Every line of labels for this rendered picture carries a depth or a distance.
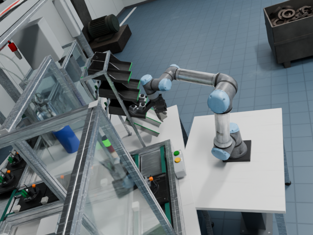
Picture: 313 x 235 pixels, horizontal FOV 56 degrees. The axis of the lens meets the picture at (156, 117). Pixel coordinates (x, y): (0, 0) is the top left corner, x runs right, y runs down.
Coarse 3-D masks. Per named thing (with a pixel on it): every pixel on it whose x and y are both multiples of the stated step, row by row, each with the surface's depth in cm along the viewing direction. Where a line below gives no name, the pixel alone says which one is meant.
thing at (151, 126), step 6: (126, 120) 224; (138, 120) 235; (144, 120) 239; (150, 120) 238; (138, 126) 227; (144, 126) 233; (150, 126) 237; (156, 126) 240; (150, 132) 229; (156, 132) 228
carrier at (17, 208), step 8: (24, 184) 234; (40, 184) 242; (24, 192) 233; (32, 192) 234; (40, 192) 234; (24, 200) 230; (32, 200) 228; (40, 200) 226; (16, 208) 226; (24, 208) 226
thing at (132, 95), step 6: (102, 84) 218; (108, 84) 221; (114, 84) 220; (120, 84) 219; (102, 90) 209; (108, 90) 209; (120, 90) 221; (126, 90) 221; (132, 90) 222; (138, 90) 221; (102, 96) 212; (108, 96) 212; (114, 96) 211; (120, 96) 210; (126, 96) 216; (132, 96) 216; (138, 96) 215
